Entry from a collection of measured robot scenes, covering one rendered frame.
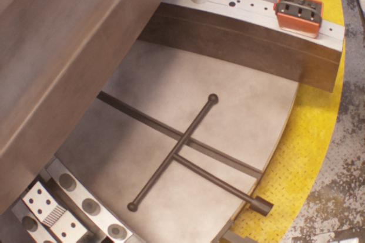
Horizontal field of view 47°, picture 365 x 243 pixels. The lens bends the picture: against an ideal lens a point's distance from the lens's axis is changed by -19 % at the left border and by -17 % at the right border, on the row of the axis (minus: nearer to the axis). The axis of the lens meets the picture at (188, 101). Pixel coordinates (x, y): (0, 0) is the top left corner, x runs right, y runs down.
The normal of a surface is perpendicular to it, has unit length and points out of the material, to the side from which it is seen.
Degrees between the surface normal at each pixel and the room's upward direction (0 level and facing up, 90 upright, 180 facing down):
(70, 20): 44
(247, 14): 0
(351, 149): 0
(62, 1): 67
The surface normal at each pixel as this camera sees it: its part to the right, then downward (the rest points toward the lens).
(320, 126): -0.12, -0.44
